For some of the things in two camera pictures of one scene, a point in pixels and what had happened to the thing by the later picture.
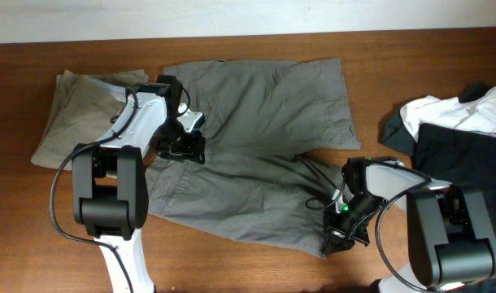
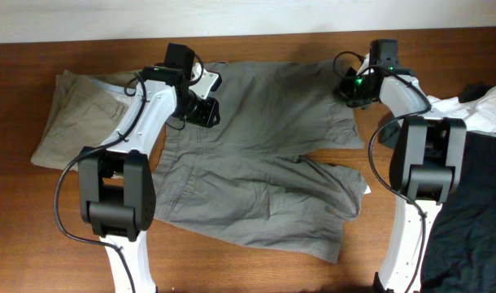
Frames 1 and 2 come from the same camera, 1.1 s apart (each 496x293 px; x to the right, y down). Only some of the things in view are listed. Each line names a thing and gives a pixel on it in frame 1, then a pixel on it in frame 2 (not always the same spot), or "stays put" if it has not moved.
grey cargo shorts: (259, 117) stays put
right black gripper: (334, 233) → (344, 90)
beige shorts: (83, 109) stays put
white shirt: (488, 113) stays put
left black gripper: (191, 148) → (206, 115)
